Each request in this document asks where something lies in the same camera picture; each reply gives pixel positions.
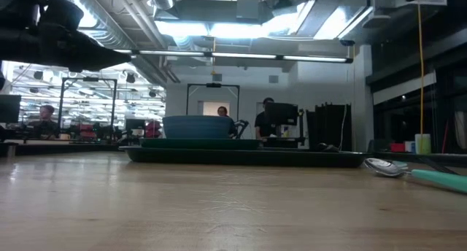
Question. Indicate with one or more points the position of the blue bowl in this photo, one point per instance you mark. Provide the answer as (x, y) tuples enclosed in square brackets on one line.
[(197, 127)]

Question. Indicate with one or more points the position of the long light strip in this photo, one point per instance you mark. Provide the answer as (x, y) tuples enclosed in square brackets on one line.
[(241, 55)]

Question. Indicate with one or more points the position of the black curtain panel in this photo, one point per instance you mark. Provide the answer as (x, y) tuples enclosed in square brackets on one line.
[(328, 127)]

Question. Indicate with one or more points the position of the grey ceiling box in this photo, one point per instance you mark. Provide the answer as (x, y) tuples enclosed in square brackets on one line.
[(248, 8)]

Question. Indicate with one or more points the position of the black aluminium table frame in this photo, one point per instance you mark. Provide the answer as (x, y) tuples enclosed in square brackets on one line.
[(419, 158)]

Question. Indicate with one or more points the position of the dark green serving tray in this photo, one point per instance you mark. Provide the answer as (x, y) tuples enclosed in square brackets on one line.
[(237, 158)]

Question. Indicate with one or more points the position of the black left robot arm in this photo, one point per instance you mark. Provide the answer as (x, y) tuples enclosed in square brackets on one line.
[(18, 39)]

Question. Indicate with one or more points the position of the white and blue container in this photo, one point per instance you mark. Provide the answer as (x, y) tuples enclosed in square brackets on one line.
[(410, 147)]

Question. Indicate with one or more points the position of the grey wall vent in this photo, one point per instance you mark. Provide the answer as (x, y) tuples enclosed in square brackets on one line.
[(273, 79), (217, 77)]

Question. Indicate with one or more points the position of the red box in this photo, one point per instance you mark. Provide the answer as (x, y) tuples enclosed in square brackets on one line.
[(397, 147)]

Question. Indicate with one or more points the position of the black background robot arm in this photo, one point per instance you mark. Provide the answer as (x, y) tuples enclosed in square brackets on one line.
[(241, 128)]

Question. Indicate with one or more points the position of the black gantry frame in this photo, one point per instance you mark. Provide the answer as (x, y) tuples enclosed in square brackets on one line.
[(213, 85), (89, 79)]

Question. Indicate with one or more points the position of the security camera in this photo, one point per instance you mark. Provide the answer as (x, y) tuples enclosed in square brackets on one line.
[(346, 42)]

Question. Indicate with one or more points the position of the person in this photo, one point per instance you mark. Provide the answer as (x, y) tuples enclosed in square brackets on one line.
[(262, 125), (222, 111), (45, 114)]

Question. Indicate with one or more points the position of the rectangular ceiling light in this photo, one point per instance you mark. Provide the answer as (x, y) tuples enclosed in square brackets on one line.
[(226, 30)]

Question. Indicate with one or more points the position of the pink chair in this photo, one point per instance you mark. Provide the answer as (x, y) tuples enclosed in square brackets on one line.
[(154, 128)]

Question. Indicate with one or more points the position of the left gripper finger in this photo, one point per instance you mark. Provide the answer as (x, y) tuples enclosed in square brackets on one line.
[(95, 52), (98, 66)]

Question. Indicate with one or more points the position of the small black monitor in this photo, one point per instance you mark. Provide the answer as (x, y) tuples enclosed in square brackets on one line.
[(135, 124)]

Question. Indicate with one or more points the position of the black background desk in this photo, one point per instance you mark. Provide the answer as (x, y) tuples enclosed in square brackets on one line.
[(284, 141)]

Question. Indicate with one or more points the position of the pale green cylinder container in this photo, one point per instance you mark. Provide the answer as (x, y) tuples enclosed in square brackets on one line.
[(423, 145)]

